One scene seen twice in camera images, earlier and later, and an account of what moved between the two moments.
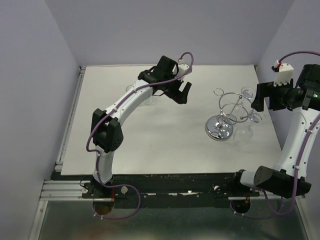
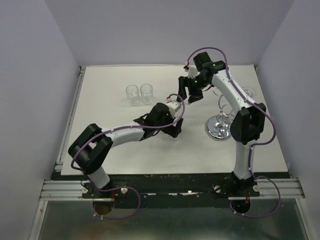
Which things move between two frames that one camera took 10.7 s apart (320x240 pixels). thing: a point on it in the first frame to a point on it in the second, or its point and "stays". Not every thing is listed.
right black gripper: x=266 y=89 to x=183 y=81
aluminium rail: x=63 y=190 stays
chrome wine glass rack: x=234 y=108 stays
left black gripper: x=180 y=97 to x=173 y=131
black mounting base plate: x=169 y=191 stays
